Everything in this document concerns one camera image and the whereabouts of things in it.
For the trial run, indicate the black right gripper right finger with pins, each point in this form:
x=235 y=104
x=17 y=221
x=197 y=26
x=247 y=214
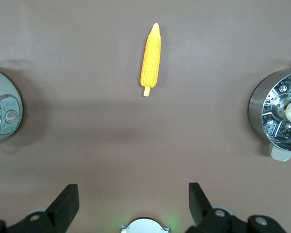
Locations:
x=203 y=213

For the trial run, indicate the yellow toy corn cob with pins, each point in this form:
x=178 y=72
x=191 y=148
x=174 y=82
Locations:
x=150 y=64

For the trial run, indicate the steel pot in centre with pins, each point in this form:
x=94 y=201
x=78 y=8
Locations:
x=4 y=106

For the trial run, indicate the perforated steel steamer basket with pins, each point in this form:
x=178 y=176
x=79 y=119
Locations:
x=281 y=89

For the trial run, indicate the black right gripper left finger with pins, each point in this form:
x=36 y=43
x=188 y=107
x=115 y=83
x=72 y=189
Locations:
x=60 y=211

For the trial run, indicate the brown table cloth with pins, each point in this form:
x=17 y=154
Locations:
x=145 y=145

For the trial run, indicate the stainless steel steamer pot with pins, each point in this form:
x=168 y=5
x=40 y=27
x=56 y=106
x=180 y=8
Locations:
x=255 y=106

